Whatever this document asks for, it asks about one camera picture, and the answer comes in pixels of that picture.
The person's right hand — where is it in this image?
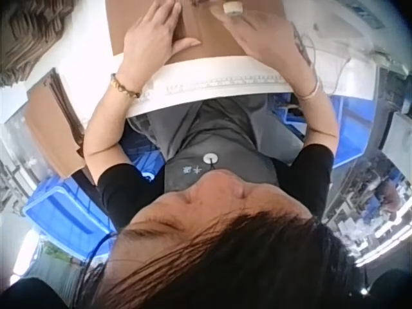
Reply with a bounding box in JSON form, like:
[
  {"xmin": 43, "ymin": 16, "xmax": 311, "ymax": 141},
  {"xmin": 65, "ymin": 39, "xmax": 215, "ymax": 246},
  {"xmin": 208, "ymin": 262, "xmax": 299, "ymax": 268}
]
[{"xmin": 221, "ymin": 9, "xmax": 319, "ymax": 85}]

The person's left hand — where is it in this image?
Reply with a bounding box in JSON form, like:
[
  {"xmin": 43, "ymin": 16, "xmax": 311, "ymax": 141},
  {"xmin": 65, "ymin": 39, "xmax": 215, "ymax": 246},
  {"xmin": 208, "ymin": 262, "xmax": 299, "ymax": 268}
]
[{"xmin": 121, "ymin": 0, "xmax": 201, "ymax": 77}]

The brown cardboard sheet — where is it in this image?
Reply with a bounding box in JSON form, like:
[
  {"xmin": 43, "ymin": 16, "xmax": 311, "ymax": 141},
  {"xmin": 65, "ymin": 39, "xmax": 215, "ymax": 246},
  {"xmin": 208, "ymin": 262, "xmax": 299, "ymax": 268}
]
[{"xmin": 106, "ymin": 0, "xmax": 288, "ymax": 64}]

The white tape roll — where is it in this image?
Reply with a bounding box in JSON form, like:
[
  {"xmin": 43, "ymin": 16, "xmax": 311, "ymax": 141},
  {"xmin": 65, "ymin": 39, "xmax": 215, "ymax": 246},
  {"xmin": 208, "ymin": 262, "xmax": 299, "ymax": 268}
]
[{"xmin": 223, "ymin": 0, "xmax": 243, "ymax": 15}]

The white ruler strip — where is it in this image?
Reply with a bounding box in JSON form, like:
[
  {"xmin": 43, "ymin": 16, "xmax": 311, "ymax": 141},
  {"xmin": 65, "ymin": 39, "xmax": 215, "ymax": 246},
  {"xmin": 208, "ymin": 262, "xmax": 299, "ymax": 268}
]
[{"xmin": 141, "ymin": 74, "xmax": 288, "ymax": 98}]

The white machine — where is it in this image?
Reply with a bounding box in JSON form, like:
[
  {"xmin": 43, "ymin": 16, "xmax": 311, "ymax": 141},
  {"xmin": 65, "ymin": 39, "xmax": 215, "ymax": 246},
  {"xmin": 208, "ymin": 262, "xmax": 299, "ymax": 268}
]
[{"xmin": 289, "ymin": 0, "xmax": 392, "ymax": 67}]

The blue plastic crate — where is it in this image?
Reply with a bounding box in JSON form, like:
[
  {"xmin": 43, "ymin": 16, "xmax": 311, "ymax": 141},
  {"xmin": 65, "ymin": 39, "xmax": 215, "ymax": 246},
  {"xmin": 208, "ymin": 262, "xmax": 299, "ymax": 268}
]
[
  {"xmin": 283, "ymin": 92, "xmax": 368, "ymax": 170},
  {"xmin": 21, "ymin": 180, "xmax": 114, "ymax": 241}
]

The heap of brown cardboard sheets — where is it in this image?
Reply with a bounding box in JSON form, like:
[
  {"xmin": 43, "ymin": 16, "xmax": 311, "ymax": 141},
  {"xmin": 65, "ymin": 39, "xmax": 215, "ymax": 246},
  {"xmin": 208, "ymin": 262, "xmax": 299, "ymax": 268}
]
[{"xmin": 0, "ymin": 0, "xmax": 85, "ymax": 88}]

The stack of folded cardboard boxes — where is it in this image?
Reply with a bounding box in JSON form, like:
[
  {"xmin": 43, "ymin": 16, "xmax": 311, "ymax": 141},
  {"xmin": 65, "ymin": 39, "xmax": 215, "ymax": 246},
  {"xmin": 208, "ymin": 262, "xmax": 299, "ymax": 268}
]
[{"xmin": 24, "ymin": 66, "xmax": 88, "ymax": 178}]

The cluttered storage rack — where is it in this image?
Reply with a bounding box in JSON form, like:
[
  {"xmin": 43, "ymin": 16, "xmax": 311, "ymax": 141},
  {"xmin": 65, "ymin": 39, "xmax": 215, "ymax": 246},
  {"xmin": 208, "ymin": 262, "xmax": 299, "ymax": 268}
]
[{"xmin": 323, "ymin": 66, "xmax": 412, "ymax": 268}]

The pale bangle bracelet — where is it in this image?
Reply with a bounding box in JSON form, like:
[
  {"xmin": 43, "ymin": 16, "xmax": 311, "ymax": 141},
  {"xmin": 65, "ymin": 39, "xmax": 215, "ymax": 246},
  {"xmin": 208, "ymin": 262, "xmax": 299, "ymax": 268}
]
[{"xmin": 294, "ymin": 74, "xmax": 323, "ymax": 100}]

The white cable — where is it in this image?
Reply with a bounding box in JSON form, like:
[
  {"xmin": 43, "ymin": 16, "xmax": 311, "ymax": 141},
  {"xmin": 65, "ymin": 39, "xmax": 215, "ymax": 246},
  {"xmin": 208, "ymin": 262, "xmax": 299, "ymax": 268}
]
[{"xmin": 304, "ymin": 32, "xmax": 355, "ymax": 95}]

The gold bead bracelet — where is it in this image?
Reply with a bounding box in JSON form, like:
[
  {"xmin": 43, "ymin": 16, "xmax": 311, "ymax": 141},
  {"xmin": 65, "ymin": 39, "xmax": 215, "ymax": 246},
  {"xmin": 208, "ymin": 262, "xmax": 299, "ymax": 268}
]
[{"xmin": 110, "ymin": 73, "xmax": 143, "ymax": 99}]

